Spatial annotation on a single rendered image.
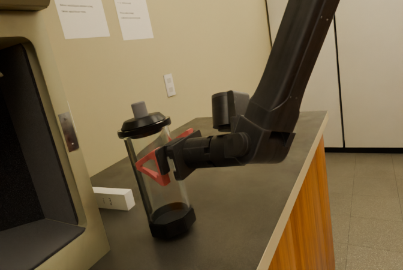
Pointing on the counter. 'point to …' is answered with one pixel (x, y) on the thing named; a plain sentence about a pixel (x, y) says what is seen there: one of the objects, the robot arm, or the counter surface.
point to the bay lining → (27, 150)
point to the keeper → (68, 131)
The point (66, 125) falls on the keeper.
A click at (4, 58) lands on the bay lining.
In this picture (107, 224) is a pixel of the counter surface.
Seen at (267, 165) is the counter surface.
